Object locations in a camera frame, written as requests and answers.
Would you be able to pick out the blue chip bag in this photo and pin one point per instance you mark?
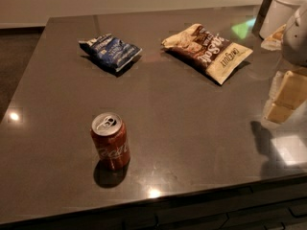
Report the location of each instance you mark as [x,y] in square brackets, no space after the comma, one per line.
[110,52]

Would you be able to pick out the red coke can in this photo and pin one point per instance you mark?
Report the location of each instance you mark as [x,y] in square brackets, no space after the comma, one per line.
[109,134]

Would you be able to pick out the brown and cream snack bag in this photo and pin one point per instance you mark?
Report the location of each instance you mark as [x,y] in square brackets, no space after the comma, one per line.
[211,54]

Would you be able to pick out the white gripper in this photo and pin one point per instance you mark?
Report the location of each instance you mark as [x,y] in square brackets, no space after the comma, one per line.
[295,40]

